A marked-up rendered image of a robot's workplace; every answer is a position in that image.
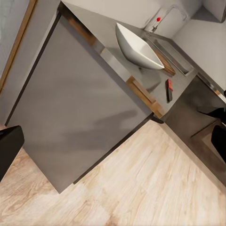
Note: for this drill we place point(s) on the bowl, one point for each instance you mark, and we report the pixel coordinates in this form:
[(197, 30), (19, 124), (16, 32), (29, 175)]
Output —
[(136, 50)]

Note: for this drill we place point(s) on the fixed window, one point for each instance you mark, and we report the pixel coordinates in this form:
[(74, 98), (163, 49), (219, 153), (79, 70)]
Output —
[(15, 16)]

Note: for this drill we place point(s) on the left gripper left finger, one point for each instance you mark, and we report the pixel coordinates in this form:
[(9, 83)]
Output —
[(11, 141)]

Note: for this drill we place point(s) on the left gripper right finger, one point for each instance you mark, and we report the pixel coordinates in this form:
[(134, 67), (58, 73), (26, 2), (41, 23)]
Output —
[(218, 139)]

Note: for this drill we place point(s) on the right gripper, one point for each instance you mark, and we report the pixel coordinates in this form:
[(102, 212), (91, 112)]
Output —
[(216, 112)]

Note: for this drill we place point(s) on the dishwasher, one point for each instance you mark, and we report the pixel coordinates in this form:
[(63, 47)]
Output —
[(152, 116)]

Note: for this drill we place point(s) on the oven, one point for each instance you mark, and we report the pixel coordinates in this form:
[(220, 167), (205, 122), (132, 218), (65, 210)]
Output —
[(203, 140)]

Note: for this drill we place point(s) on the cutting board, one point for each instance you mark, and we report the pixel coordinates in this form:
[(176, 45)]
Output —
[(167, 66)]

